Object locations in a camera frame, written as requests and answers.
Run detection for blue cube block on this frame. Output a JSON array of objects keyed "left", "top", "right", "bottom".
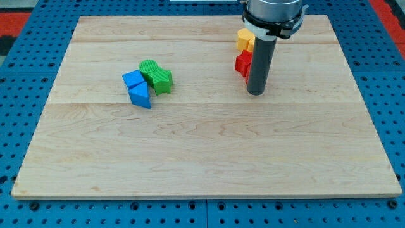
[{"left": 122, "top": 70, "right": 144, "bottom": 91}]

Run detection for green star block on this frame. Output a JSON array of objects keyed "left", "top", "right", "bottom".
[{"left": 148, "top": 67, "right": 173, "bottom": 96}]

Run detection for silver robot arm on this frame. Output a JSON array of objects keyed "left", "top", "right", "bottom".
[{"left": 242, "top": 0, "right": 309, "bottom": 96}]

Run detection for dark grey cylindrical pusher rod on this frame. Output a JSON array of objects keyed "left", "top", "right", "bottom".
[{"left": 247, "top": 37, "right": 277, "bottom": 96}]

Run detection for red block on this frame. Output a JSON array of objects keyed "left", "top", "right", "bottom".
[{"left": 235, "top": 50, "right": 252, "bottom": 84}]

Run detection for black and white clamp collar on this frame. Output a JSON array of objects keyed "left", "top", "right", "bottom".
[{"left": 242, "top": 4, "right": 309, "bottom": 41}]

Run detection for green cylinder block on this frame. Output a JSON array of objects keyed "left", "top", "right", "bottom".
[{"left": 139, "top": 60, "right": 158, "bottom": 80}]

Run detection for blue triangular block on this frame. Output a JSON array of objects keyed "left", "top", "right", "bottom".
[{"left": 128, "top": 82, "right": 151, "bottom": 109}]

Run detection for wooden board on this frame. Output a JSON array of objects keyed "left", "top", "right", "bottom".
[{"left": 11, "top": 15, "right": 402, "bottom": 200}]

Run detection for yellow block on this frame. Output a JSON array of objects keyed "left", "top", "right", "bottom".
[{"left": 236, "top": 28, "right": 255, "bottom": 52}]

